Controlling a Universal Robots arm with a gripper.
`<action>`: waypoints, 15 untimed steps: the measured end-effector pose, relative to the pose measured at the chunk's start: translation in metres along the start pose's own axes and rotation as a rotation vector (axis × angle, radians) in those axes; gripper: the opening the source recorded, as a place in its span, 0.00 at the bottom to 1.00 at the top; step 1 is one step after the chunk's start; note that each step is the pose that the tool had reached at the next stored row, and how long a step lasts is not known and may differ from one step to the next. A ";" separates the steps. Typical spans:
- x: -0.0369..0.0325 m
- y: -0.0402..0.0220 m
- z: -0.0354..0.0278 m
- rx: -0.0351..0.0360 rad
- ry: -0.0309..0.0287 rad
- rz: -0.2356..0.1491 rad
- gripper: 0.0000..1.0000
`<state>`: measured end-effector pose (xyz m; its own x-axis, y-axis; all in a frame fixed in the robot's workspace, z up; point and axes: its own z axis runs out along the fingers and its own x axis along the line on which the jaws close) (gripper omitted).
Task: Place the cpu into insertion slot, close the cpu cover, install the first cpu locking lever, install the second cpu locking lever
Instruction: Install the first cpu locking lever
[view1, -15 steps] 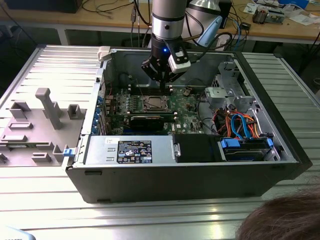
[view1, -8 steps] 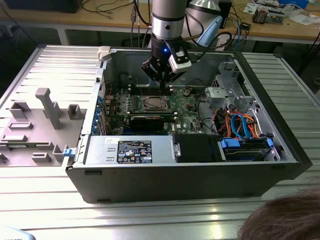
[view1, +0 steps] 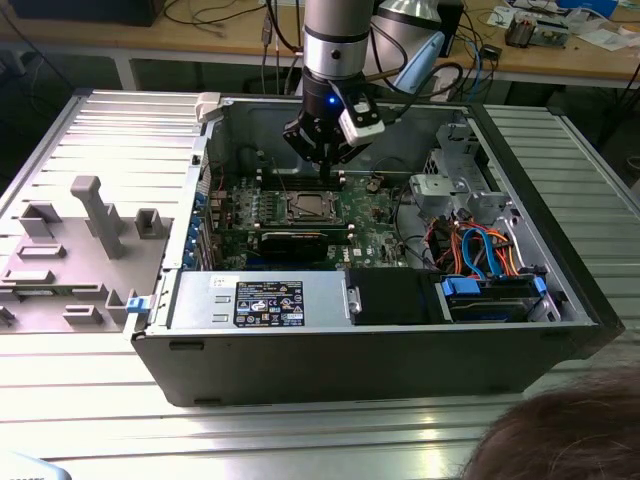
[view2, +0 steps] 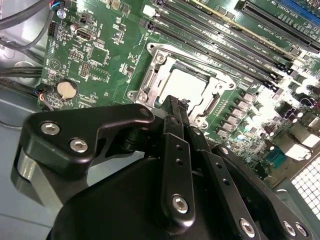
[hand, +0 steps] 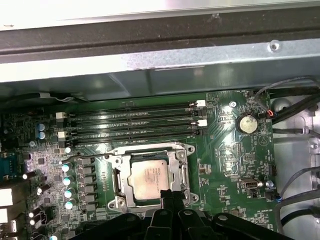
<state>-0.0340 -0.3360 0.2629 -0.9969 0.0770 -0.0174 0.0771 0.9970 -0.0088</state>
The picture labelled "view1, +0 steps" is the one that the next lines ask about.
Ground person's brown haired head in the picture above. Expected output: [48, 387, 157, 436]
[462, 372, 640, 480]

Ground beige plastic case latch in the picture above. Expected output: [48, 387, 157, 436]
[193, 91, 224, 124]

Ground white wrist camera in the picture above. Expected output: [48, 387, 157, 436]
[337, 93, 387, 148]

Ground silver metal drive cage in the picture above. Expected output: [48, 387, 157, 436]
[408, 122, 519, 224]

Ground wooden workbench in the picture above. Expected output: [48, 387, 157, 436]
[0, 0, 640, 91]

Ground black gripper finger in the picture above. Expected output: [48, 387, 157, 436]
[282, 117, 329, 190]
[326, 133, 372, 190]

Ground black tower box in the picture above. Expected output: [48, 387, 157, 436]
[438, 0, 466, 57]

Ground grey parts rack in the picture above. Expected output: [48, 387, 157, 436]
[0, 174, 175, 335]

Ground hard disk in blue carrier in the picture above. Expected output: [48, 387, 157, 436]
[433, 273, 549, 325]

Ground white papers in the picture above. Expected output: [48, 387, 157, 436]
[574, 27, 634, 52]

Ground thin metal locking lever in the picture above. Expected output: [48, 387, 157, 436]
[271, 157, 289, 195]

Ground pale rounded device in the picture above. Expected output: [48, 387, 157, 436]
[0, 451, 69, 480]

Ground green motherboard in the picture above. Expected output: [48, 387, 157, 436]
[219, 172, 419, 272]

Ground orange wire bundle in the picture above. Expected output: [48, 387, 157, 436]
[428, 219, 469, 269]
[487, 228, 524, 277]

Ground black monitor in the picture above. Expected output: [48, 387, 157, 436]
[8, 0, 157, 29]

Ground grey power supply unit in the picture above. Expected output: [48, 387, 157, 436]
[168, 271, 351, 330]

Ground blue flat cable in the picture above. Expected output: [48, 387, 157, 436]
[479, 230, 504, 279]
[460, 227, 485, 277]

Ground black drive bay box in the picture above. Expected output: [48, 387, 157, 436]
[346, 268, 441, 327]

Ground blue box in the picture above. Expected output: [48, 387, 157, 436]
[557, 0, 620, 16]

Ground black open PC case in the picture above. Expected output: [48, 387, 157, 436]
[130, 92, 626, 409]

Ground thick black cable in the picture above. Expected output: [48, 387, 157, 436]
[374, 157, 432, 262]

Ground black graphics card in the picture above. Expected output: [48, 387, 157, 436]
[258, 228, 331, 262]

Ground electronic device with coils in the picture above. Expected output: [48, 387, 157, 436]
[503, 12, 570, 50]

